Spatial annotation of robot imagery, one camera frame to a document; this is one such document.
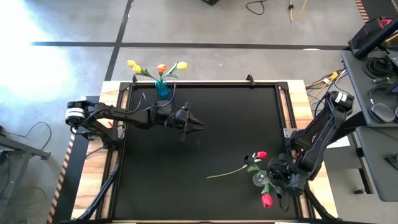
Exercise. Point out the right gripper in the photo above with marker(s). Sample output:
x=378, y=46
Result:
x=287, y=177

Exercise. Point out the yellow tulip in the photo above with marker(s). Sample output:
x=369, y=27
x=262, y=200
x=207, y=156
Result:
x=182, y=65
x=131, y=63
x=136, y=68

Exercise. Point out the orange tulip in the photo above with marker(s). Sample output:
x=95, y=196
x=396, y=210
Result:
x=161, y=68

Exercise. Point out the black and red case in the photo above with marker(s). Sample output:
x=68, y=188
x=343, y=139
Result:
x=362, y=34

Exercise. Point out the black mat striped edge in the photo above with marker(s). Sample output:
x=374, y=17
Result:
x=66, y=186

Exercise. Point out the black wedge object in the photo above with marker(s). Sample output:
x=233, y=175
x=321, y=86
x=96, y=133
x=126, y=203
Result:
x=393, y=161

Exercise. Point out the small red clip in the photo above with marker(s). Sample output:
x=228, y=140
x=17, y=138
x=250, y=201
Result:
x=110, y=124
x=298, y=154

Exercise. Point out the black diagonal strut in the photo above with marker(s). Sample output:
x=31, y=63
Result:
x=99, y=194
x=317, y=205

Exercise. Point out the black clamp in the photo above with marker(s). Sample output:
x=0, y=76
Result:
x=134, y=80
x=250, y=80

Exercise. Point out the clear glass vase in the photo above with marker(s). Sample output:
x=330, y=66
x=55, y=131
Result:
x=259, y=180

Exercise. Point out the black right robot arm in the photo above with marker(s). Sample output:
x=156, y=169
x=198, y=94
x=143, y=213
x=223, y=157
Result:
x=320, y=137

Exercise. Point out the blue glass vase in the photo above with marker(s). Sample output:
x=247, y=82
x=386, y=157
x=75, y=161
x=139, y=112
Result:
x=162, y=88

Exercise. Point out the black bar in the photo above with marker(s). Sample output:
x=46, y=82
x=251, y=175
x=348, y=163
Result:
x=373, y=42

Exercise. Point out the grey side desk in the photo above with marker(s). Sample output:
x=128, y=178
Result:
x=379, y=180
x=357, y=81

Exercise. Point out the red tulip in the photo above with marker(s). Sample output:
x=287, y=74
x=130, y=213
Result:
x=266, y=200
x=262, y=154

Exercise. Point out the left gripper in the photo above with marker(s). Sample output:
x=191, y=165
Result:
x=178, y=119

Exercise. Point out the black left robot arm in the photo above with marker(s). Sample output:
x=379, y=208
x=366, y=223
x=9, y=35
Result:
x=124, y=113

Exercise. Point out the grey metal stand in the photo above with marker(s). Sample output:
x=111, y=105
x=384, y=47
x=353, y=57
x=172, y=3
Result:
x=21, y=149

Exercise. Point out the black caster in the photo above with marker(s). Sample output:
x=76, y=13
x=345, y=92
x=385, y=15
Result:
x=360, y=191

